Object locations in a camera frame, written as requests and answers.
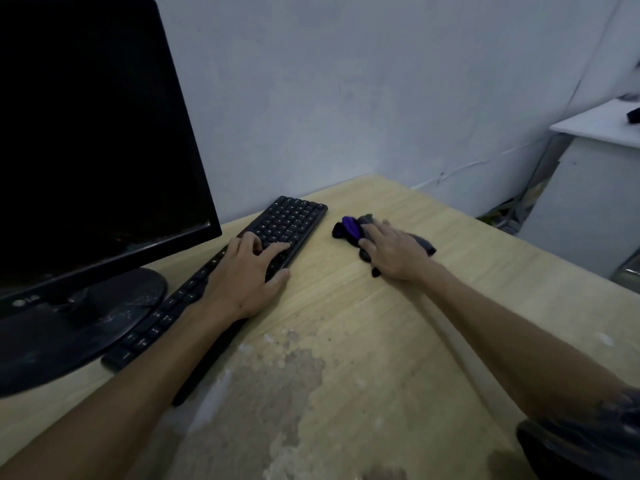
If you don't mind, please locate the black computer monitor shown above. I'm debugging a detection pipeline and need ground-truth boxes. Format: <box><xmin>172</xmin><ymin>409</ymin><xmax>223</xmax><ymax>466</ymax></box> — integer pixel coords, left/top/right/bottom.
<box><xmin>0</xmin><ymin>0</ymin><xmax>223</xmax><ymax>398</ymax></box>

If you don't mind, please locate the purple grey cleaning cloth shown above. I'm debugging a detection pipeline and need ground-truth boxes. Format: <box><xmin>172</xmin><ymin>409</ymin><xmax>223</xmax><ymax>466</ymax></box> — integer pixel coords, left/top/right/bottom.
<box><xmin>331</xmin><ymin>213</ymin><xmax>437</xmax><ymax>279</ymax></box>

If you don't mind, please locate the person's left hand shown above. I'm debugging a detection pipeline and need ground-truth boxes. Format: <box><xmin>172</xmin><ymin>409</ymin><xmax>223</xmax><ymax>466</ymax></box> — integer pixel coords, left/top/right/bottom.
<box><xmin>202</xmin><ymin>231</ymin><xmax>293</xmax><ymax>321</ymax></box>

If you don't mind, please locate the person's right forearm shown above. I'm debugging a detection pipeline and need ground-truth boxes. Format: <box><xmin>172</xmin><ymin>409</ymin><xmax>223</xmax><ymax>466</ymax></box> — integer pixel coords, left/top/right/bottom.
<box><xmin>423</xmin><ymin>261</ymin><xmax>632</xmax><ymax>421</ymax></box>

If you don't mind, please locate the white wall cable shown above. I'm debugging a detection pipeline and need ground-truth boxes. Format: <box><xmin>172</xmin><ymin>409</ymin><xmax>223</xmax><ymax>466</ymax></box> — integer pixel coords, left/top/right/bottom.
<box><xmin>409</xmin><ymin>138</ymin><xmax>551</xmax><ymax>191</ymax></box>

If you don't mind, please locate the dark floor clutter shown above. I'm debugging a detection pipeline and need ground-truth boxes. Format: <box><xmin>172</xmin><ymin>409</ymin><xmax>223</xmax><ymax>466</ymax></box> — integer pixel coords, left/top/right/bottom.
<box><xmin>477</xmin><ymin>194</ymin><xmax>532</xmax><ymax>231</ymax></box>

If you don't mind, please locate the black keyboard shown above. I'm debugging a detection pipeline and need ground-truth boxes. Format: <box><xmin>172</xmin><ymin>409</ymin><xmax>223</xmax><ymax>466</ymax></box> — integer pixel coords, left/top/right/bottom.
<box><xmin>101</xmin><ymin>195</ymin><xmax>329</xmax><ymax>408</ymax></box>

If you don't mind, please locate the white side desk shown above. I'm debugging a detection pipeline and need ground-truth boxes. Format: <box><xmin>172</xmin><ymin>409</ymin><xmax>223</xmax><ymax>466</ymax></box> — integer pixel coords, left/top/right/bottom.
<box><xmin>517</xmin><ymin>97</ymin><xmax>640</xmax><ymax>281</ymax></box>

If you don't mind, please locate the person's left forearm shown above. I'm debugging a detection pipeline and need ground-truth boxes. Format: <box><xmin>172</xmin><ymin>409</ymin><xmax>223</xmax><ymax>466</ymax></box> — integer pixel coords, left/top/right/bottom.
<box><xmin>0</xmin><ymin>299</ymin><xmax>247</xmax><ymax>480</ymax></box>

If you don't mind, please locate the light wooden table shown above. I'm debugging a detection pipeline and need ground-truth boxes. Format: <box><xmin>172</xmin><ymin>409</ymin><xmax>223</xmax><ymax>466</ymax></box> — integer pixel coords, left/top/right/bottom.
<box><xmin>0</xmin><ymin>174</ymin><xmax>640</xmax><ymax>480</ymax></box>

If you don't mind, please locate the person's right hand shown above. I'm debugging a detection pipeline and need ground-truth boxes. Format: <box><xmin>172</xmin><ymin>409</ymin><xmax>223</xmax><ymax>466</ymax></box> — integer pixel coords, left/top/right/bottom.
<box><xmin>357</xmin><ymin>218</ymin><xmax>436</xmax><ymax>284</ymax></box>

